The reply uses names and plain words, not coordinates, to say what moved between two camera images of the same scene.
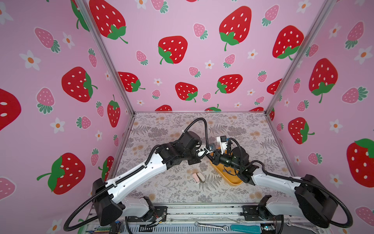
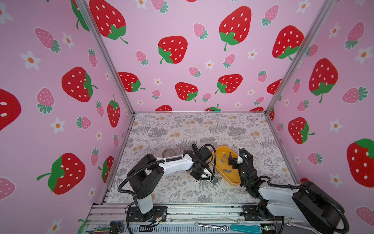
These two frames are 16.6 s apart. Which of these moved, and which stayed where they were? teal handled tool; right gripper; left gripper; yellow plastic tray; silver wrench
Moved: left gripper; right gripper
Stayed: silver wrench; yellow plastic tray; teal handled tool
